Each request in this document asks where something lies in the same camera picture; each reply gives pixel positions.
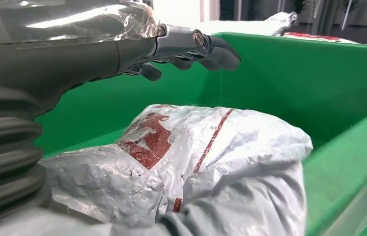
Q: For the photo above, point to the white parcel black print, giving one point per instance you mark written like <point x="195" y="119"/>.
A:
<point x="235" y="26"/>

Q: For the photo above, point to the grey parcel red stripe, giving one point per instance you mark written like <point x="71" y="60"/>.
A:
<point x="235" y="156"/>

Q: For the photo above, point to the white parcel red logo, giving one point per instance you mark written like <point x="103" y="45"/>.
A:
<point x="316" y="37"/>

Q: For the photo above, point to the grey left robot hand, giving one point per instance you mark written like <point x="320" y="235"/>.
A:
<point x="56" y="52"/>

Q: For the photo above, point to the green plastic crate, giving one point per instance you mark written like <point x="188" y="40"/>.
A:
<point x="300" y="84"/>

